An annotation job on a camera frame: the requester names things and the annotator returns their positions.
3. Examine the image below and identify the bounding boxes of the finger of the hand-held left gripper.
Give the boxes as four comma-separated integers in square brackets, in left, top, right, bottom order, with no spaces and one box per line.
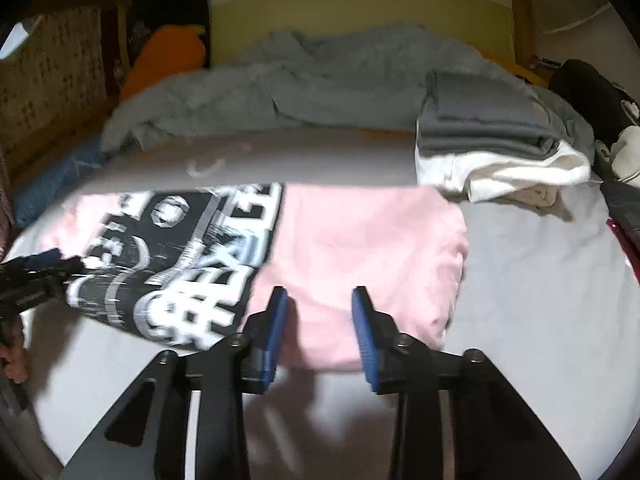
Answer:
[0,249,86,321]

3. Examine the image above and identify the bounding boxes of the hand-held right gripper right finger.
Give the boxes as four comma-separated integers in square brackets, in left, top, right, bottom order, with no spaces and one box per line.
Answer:
[351,286,583,480]

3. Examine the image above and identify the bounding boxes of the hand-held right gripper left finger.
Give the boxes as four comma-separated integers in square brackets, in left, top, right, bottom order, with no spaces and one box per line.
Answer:
[60,286,289,480]

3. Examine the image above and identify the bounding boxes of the pink printed t-shirt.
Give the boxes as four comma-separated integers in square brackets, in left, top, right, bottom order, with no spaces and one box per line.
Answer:
[20,182,471,373]

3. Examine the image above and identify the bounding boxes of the folded white clothes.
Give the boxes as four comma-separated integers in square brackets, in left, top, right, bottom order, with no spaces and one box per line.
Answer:
[415,140,593,203]

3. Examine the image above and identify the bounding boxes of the folded grey clothes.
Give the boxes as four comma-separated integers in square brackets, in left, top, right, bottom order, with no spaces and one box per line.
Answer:
[416,70,561,161]

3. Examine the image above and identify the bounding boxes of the person's left hand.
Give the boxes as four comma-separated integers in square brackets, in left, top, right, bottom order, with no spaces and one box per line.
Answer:
[0,330,29,385]

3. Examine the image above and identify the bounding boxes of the blue cloth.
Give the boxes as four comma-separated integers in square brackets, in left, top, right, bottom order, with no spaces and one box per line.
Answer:
[12,145,111,231]

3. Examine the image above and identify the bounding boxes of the grey printed bed sheet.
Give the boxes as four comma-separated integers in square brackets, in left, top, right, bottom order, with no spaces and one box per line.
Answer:
[5,127,640,480]

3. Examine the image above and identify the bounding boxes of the woven wicker basket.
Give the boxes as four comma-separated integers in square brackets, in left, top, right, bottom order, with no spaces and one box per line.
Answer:
[0,5,111,161]

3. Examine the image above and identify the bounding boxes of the beige folded cloth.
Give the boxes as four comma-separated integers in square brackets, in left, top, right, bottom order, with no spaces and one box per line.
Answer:
[495,185,573,221]

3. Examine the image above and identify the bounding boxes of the orange plush pillow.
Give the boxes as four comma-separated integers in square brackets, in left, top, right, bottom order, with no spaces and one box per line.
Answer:
[120,25,208,101]

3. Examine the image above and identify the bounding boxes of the grey crumpled blanket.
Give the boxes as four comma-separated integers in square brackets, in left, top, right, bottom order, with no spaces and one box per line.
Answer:
[100,22,596,161]

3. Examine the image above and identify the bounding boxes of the red flat item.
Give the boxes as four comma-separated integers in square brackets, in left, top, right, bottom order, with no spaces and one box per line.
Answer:
[605,217,640,281]

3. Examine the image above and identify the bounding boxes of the dark grey cloth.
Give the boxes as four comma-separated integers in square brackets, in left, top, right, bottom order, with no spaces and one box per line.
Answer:
[600,177,640,261]

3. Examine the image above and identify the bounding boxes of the black bag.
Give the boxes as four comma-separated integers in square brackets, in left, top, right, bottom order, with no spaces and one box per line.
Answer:
[125,0,211,81]

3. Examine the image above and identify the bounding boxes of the white crumpled cloth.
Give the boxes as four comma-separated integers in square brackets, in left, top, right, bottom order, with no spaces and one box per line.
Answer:
[607,125,640,183]

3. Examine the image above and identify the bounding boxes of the black clothing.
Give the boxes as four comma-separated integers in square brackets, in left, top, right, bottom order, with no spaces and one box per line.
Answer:
[550,59,640,181]

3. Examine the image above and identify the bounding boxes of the yellow green headboard cushion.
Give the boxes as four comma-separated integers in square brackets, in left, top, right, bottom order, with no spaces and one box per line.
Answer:
[200,0,518,71]

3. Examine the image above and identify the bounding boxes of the wooden bed frame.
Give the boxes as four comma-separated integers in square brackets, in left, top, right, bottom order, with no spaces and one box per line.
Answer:
[505,0,536,68]

